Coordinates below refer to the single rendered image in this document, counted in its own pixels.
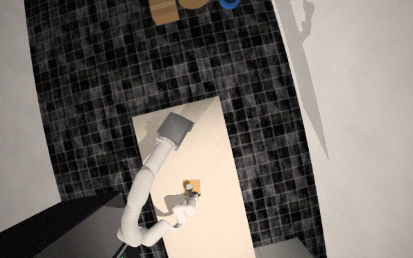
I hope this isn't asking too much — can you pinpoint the tan square mat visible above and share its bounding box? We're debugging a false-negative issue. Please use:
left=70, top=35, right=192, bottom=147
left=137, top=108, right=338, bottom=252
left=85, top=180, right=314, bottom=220
left=183, top=180, right=201, bottom=196

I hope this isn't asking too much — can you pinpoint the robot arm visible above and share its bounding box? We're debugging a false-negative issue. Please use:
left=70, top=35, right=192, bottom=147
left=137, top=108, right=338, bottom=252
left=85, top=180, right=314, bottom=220
left=117, top=136, right=196, bottom=247

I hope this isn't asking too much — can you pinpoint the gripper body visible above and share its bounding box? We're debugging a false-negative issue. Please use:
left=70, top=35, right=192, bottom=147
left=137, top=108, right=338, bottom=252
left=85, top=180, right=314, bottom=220
left=185, top=193, right=199, bottom=204

